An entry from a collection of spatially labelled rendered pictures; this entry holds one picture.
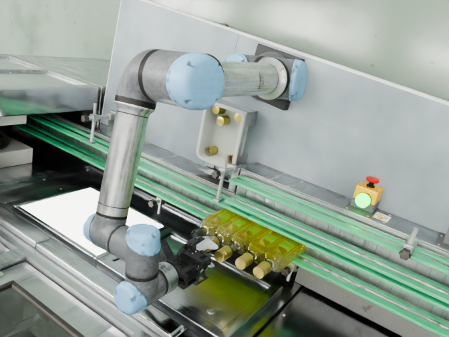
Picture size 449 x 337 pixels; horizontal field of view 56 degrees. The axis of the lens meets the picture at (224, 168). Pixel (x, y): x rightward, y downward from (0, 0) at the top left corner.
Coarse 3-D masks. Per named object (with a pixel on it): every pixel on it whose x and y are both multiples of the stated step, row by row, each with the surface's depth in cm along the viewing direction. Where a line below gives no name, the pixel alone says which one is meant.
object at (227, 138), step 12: (228, 108) 148; (204, 120) 155; (204, 132) 158; (216, 132) 161; (228, 132) 158; (240, 132) 147; (204, 144) 160; (216, 144) 162; (228, 144) 159; (204, 156) 159; (216, 156) 160
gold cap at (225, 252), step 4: (224, 248) 120; (228, 248) 120; (216, 252) 118; (220, 252) 117; (224, 252) 118; (228, 252) 119; (232, 252) 120; (216, 256) 118; (220, 256) 117; (224, 256) 117; (228, 256) 119; (216, 260) 118; (220, 260) 118
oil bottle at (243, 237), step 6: (246, 228) 131; (252, 228) 132; (258, 228) 133; (264, 228) 134; (234, 234) 127; (240, 234) 127; (246, 234) 128; (252, 234) 128; (258, 234) 130; (234, 240) 126; (240, 240) 125; (246, 240) 125; (252, 240) 127; (240, 246) 125; (246, 246) 125; (240, 252) 125; (246, 252) 127
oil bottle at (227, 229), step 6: (240, 216) 139; (228, 222) 134; (234, 222) 134; (240, 222) 135; (246, 222) 136; (252, 222) 138; (222, 228) 129; (228, 228) 130; (234, 228) 130; (240, 228) 132; (216, 234) 129; (222, 234) 128; (228, 234) 127; (228, 240) 128
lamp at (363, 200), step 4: (360, 196) 127; (364, 196) 126; (368, 196) 127; (356, 200) 128; (360, 200) 127; (364, 200) 126; (368, 200) 126; (356, 204) 128; (360, 204) 127; (364, 204) 126; (368, 204) 127
